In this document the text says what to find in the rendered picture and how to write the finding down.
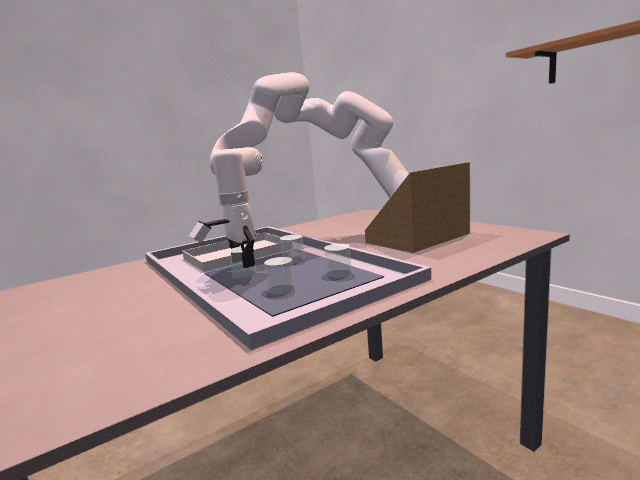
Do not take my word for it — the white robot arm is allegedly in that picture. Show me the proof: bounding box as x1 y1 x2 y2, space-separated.
210 73 409 205

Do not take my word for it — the clear glass jar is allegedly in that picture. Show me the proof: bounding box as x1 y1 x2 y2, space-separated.
229 247 256 278
280 235 305 264
264 257 295 294
324 244 352 278

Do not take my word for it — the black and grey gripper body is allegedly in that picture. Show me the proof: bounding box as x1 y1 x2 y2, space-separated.
220 201 256 243

